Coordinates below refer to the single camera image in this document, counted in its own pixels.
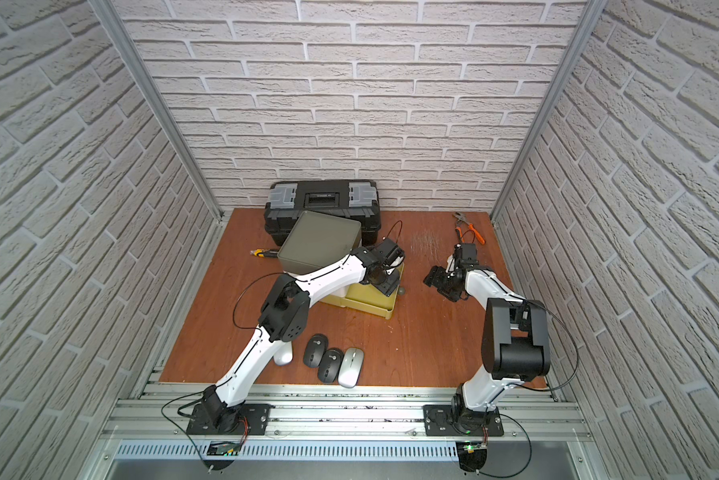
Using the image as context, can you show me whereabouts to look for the grey three-drawer storage box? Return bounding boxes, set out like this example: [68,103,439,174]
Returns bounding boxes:
[277,211,405,320]

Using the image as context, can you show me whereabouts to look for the black computer mouse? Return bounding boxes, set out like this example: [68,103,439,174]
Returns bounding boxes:
[303,333,328,368]
[317,348,344,384]

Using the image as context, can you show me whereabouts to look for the silver computer mouse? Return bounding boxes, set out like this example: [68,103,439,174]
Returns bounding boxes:
[337,347,365,388]
[273,342,293,366]

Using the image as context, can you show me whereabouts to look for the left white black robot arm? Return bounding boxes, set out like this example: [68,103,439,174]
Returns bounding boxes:
[200,238,405,429]

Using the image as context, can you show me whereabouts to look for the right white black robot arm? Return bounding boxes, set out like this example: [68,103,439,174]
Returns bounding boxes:
[423,243,551,419]

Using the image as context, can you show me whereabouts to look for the yellow black utility knife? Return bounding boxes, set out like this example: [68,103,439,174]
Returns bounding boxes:
[250,249,279,258]

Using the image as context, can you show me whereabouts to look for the black plastic toolbox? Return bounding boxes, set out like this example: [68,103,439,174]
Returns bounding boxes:
[263,179,381,246]

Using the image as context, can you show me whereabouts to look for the orange handled pliers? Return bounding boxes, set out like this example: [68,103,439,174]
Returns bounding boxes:
[453,212,487,245]

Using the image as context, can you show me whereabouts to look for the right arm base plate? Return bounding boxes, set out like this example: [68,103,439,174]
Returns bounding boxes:
[423,404,505,438]

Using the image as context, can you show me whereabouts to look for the aluminium front rail frame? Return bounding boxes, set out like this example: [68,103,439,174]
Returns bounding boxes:
[81,383,605,479]

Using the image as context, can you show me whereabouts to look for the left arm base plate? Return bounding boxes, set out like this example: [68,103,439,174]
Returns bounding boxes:
[186,403,273,436]

